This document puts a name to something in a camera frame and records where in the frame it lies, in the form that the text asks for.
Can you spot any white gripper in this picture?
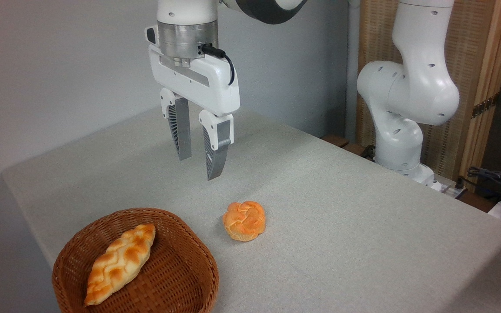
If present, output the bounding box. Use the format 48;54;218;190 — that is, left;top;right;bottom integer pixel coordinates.
145;25;240;181

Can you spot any metal screen hinge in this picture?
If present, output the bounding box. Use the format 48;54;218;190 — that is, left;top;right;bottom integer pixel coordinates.
471;93;499;119

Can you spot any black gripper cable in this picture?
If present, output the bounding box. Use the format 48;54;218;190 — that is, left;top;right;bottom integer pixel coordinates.
201;43;236;86

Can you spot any wooden bamboo folding screen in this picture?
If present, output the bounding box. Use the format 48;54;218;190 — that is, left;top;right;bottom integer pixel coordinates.
356;0;501;192

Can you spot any long braided bread loaf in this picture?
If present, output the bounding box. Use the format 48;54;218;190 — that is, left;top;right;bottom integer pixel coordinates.
84;223;157;306

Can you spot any black cable bundle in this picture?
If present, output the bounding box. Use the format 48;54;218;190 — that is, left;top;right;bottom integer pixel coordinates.
467;166;501;206

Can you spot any round knotted bread roll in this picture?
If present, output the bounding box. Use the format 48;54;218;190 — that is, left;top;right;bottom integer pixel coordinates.
222;201;266;242

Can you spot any brown wicker basket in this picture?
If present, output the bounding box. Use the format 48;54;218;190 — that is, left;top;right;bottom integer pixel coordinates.
52;207;220;313

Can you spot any brown wooden block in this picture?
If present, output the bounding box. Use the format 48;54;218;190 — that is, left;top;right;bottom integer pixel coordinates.
320;134;350;149

